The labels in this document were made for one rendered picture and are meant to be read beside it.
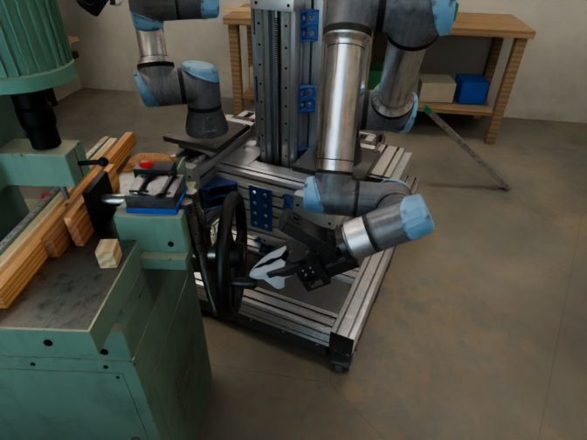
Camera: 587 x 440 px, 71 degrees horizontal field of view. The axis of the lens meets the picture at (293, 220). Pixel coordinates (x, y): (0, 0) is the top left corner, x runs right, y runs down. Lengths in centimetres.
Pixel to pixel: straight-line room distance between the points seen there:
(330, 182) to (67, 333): 53
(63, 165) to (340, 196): 53
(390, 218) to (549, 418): 128
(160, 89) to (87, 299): 81
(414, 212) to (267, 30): 83
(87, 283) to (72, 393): 33
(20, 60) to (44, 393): 69
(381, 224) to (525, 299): 158
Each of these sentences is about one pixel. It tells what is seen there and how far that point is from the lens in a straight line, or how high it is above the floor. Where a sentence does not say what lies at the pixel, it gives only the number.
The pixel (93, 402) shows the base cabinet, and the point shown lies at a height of 55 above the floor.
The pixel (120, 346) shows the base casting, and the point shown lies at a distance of 90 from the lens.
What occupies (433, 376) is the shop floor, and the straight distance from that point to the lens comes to 180.
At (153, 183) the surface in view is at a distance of 87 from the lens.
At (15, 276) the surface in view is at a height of 93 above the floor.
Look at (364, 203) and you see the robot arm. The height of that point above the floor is 98.
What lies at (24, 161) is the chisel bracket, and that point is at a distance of 93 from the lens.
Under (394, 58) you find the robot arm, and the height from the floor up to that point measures 118.
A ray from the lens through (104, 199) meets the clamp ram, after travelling 94.
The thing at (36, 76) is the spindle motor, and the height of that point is 122.
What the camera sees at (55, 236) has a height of 94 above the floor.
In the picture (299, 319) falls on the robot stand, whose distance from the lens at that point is 157.
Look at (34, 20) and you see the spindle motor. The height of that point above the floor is 130.
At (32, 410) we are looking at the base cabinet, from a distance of 120.
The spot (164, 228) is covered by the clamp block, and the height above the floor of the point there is 93.
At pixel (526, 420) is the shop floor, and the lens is 183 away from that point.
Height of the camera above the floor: 143
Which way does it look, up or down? 36 degrees down
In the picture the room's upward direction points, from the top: 1 degrees clockwise
